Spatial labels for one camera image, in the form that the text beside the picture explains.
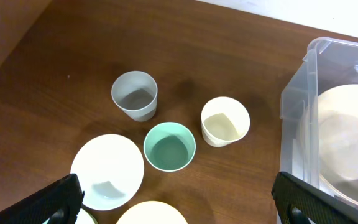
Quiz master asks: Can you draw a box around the small white bowl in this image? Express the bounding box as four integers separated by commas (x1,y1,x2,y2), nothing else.
70,134,144,211

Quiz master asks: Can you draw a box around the grey plastic cup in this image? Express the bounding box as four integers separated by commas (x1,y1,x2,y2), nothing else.
111,71,158,122

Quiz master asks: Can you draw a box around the small yellow bowl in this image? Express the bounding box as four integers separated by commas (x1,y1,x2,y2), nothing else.
117,201,188,224

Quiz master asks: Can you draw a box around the cream plate bowl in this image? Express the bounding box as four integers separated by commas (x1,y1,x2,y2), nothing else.
318,84,358,208

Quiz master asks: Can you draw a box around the clear plastic storage container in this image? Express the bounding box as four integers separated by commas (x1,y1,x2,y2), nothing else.
280,37,358,209

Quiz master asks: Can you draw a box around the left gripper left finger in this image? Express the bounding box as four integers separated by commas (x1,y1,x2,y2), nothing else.
0,174,85,224

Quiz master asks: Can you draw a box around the cream plastic cup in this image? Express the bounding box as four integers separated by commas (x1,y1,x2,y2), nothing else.
201,96,250,147

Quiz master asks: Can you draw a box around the mint green plastic cup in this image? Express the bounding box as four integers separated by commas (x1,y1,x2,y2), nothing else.
144,122,196,172

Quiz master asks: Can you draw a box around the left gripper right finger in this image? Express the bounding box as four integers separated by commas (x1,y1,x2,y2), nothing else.
272,172,358,224

